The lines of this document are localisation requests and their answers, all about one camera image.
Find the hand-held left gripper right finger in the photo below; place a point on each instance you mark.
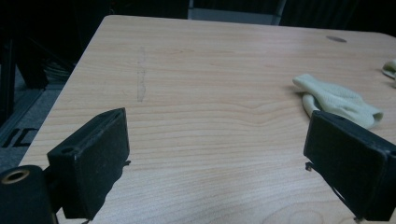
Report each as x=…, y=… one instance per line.
x=351, y=165

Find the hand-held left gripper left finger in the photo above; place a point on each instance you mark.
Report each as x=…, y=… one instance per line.
x=93, y=161

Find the pale green sock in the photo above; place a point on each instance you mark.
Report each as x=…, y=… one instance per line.
x=390, y=68
x=339, y=99

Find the grey round table grommet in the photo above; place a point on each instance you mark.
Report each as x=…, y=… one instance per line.
x=336, y=39

